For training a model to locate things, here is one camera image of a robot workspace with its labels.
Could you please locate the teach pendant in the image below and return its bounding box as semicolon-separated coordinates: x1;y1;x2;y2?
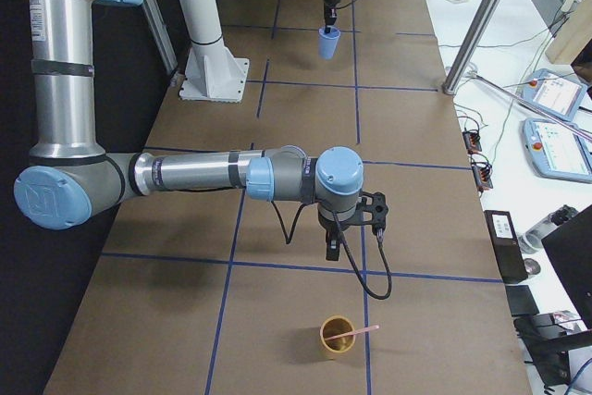
521;68;587;122
522;118;591;184

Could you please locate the pink chopstick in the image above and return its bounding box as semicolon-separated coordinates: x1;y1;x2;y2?
324;325;380;341

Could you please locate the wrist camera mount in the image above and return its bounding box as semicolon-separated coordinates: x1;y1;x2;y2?
351;191;389;237

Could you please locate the blue paper cup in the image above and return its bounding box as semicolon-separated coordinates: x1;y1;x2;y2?
318;26;341;60

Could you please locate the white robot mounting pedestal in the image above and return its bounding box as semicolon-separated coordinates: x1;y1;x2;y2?
179;0;250;103

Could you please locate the clear water bottle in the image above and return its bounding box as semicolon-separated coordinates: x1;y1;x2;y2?
518;212;562;254

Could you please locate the aluminium frame post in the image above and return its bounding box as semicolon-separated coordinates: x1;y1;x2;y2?
442;0;500;95

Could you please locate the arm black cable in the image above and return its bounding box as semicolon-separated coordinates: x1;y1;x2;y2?
272;200;394;301

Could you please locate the far teach pendant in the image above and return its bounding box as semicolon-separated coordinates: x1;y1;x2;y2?
521;68;587;122

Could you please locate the near teach pendant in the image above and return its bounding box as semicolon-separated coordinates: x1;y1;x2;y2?
522;118;591;184

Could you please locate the thin metal rod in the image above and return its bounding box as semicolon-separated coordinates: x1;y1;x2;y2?
468;71;592;142

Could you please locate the tan wooden cup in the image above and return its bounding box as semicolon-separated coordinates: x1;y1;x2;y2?
319;315;355;360

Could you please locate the black rectangular box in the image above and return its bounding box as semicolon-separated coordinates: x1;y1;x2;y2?
484;210;528;284

